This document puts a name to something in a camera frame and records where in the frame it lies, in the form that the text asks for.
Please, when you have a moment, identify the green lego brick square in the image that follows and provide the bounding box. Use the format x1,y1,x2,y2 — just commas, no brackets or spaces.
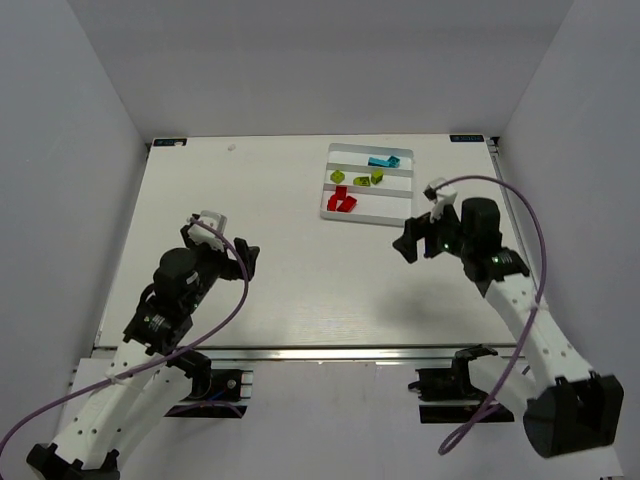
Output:
370,170,384,185

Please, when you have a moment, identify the blue lego brick long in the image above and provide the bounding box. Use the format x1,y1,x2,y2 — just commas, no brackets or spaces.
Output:
368,157,391,168

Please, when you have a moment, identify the red lego brick small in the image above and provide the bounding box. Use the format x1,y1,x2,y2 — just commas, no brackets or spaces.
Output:
335,186,347,199

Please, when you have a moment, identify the small teal lego brick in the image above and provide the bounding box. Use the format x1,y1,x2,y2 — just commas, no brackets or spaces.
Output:
387,156,401,168

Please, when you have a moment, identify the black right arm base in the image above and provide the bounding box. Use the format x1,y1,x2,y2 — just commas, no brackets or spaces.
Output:
408,344,498,402

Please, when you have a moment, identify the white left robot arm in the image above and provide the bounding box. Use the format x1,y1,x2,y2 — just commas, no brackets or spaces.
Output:
26,238,260,479

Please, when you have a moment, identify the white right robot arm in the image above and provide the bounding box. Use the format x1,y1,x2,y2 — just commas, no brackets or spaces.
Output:
393,197,624,459

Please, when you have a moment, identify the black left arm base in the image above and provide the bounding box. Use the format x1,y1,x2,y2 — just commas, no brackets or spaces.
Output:
165,350,247,419

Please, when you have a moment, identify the white three-compartment tray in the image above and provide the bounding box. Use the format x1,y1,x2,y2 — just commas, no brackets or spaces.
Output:
320,143,414,227

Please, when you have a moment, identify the blue label right corner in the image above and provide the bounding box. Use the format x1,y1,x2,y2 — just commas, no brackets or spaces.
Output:
449,134,485,143

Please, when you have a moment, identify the blue label corner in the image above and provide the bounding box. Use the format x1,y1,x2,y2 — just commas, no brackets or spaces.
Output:
449,134,485,143
152,138,187,148

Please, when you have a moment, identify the blue label left corner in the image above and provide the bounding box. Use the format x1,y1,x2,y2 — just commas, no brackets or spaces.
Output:
152,138,187,148

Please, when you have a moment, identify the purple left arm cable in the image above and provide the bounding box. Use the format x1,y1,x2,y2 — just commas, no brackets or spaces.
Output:
0,216,252,454

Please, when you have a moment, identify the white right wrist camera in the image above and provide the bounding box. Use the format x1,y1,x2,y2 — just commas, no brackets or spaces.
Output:
424,178,457,223

